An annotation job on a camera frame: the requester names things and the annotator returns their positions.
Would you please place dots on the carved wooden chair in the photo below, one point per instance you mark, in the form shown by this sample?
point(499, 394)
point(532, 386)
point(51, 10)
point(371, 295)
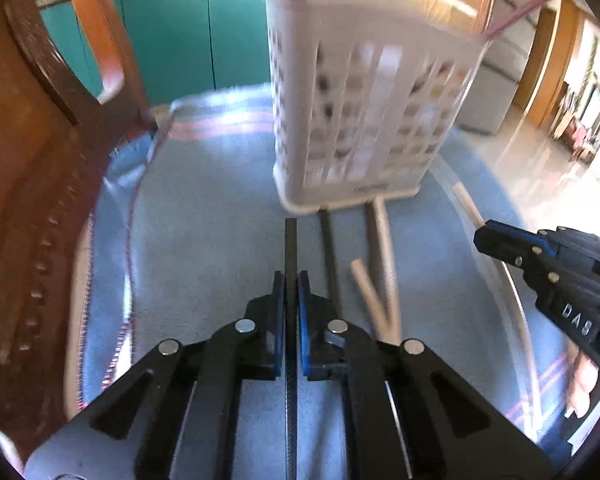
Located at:
point(30, 185)

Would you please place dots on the clothes drying rack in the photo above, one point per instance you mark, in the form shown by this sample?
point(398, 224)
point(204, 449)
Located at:
point(575, 130)

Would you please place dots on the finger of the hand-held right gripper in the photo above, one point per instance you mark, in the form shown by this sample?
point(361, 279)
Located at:
point(510, 252)
point(522, 235)

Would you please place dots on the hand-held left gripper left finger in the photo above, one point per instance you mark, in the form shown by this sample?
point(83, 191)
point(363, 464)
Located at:
point(279, 310)

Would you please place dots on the silver refrigerator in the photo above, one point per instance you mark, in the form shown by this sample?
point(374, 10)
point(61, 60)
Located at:
point(500, 85)

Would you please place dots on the blue striped cloth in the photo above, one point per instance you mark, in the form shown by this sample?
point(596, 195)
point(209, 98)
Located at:
point(205, 210)

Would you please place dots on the wooden doorway frame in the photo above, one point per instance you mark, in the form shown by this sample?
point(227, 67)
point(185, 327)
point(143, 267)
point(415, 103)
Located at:
point(545, 60)

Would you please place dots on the white plastic utensil basket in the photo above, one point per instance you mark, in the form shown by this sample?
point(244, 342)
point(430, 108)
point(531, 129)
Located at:
point(380, 110)

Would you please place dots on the person's dark blue pants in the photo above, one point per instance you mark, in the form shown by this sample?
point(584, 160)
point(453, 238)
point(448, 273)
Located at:
point(577, 435)

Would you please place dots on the dark brown chopstick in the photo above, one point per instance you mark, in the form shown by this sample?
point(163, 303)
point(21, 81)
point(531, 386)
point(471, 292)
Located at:
point(291, 250)

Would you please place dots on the red chopstick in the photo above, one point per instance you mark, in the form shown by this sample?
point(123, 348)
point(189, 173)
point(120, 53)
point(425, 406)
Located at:
point(520, 10)

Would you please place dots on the person's right hand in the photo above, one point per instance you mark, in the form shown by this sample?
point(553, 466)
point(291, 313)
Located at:
point(587, 380)

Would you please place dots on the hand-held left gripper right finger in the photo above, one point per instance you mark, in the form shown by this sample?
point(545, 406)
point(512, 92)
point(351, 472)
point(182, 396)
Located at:
point(305, 310)

